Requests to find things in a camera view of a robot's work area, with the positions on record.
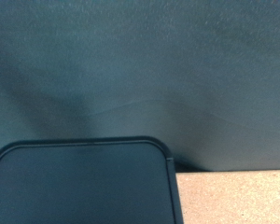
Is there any dark grey backdrop panel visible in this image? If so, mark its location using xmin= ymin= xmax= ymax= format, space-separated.
xmin=0 ymin=0 xmax=280 ymax=173

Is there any clear water tank black lid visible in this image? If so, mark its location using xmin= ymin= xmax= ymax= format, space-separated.
xmin=0 ymin=135 xmax=185 ymax=224

